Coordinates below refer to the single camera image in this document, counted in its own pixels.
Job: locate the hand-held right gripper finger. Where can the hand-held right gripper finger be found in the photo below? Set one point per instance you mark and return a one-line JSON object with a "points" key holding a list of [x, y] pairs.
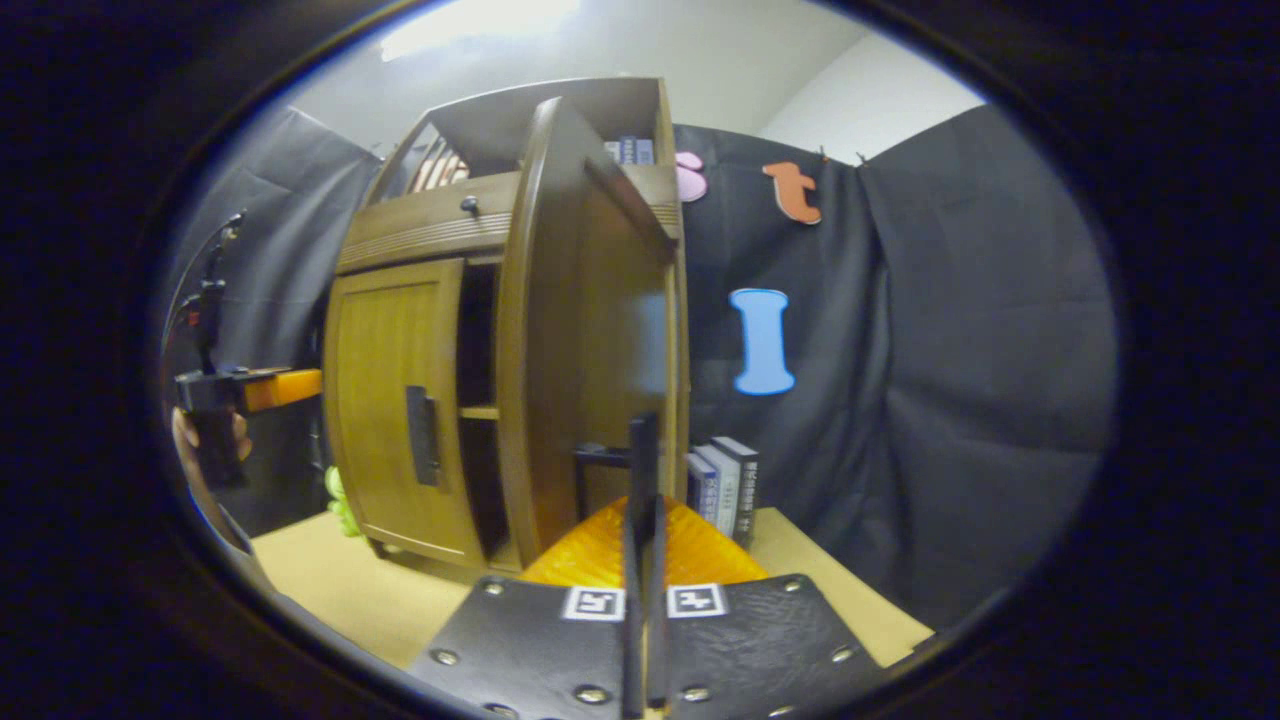
{"points": [[632, 640], [657, 640]]}

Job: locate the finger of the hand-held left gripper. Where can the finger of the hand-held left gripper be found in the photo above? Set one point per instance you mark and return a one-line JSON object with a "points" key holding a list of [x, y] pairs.
{"points": [[285, 390]]}

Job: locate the wooden shoe cabinet door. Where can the wooden shoe cabinet door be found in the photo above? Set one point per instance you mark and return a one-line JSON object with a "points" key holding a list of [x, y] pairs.
{"points": [[540, 350], [375, 400]]}

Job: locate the wooden double-door shoe cabinet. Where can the wooden double-door shoe cabinet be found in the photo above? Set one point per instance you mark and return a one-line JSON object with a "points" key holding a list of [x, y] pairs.
{"points": [[480, 130]]}

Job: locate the wooden cabinet shelf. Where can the wooden cabinet shelf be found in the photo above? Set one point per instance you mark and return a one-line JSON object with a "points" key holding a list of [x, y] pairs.
{"points": [[480, 412]]}

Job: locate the wooden cabinet drawer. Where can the wooden cabinet drawer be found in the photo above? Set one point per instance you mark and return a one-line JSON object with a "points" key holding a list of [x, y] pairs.
{"points": [[430, 225]]}

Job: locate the green frog plush toy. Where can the green frog plush toy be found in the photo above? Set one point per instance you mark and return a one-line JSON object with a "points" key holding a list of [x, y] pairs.
{"points": [[338, 500]]}

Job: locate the blue white book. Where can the blue white book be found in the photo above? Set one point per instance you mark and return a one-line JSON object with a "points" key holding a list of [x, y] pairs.
{"points": [[698, 490]]}

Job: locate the pale grey book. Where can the pale grey book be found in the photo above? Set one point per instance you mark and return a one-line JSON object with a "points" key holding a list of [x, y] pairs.
{"points": [[722, 495]]}

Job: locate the dark grey book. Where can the dark grey book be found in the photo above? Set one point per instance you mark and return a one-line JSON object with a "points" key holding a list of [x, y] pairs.
{"points": [[748, 490]]}

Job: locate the black backdrop cloth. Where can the black backdrop cloth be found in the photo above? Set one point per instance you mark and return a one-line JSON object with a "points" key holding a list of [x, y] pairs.
{"points": [[950, 350]]}

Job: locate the row of blue white books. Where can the row of blue white books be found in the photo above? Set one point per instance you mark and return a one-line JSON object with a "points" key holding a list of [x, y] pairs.
{"points": [[630, 150]]}

